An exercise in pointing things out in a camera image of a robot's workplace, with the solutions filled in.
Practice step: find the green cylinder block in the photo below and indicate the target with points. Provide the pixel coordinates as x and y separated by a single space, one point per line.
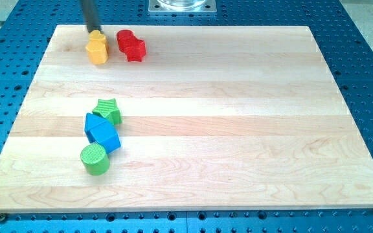
95 159

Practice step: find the green star block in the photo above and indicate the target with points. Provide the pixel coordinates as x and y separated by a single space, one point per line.
109 110

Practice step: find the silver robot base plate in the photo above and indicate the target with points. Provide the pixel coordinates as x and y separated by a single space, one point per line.
181 6

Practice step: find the light wooden board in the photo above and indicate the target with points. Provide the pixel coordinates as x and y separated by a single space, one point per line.
214 118

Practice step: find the yellow hexagon block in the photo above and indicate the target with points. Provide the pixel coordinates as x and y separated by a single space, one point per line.
96 52

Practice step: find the blue perforated table plate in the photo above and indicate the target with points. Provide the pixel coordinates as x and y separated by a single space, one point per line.
25 31

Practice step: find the blue cube block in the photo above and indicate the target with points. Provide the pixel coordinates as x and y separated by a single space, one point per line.
106 135

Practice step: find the yellow heart block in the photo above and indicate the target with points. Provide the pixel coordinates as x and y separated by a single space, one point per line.
96 35

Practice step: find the blue triangle block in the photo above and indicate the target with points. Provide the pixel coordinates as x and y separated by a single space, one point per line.
93 127

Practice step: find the red cylinder block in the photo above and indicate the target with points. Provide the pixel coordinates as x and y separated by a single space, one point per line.
125 39

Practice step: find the red star block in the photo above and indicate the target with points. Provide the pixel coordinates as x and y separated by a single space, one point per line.
135 49

